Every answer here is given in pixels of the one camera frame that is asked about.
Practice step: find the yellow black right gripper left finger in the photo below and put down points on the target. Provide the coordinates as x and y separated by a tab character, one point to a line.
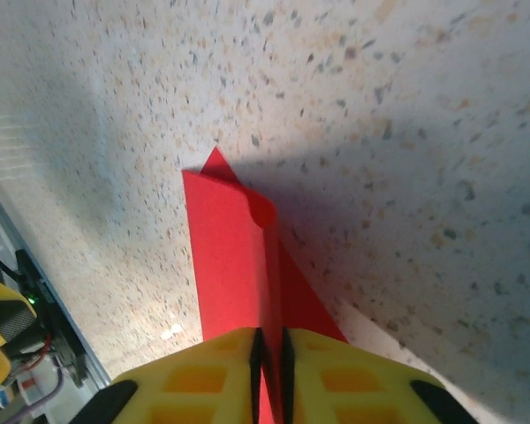
190	380

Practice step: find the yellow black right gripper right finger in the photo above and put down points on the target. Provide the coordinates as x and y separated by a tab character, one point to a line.
362	384

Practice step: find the red paper sheet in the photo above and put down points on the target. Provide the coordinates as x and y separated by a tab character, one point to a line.
229	265

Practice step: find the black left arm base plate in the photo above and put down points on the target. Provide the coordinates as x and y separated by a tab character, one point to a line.
48	309

